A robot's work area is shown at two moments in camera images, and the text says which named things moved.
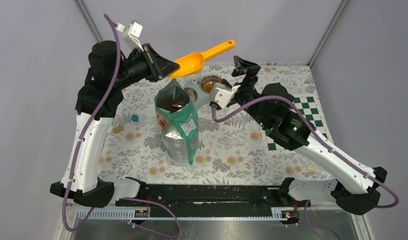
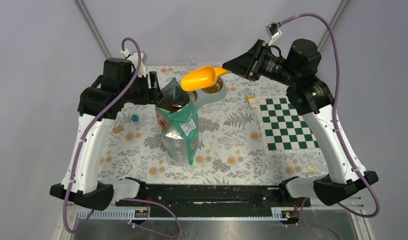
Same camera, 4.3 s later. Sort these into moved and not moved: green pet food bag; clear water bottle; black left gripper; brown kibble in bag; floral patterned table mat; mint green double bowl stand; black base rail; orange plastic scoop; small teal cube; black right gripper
Moved: black right gripper; black left gripper; orange plastic scoop; clear water bottle
Not moved: brown kibble in bag; small teal cube; green pet food bag; mint green double bowl stand; floral patterned table mat; black base rail
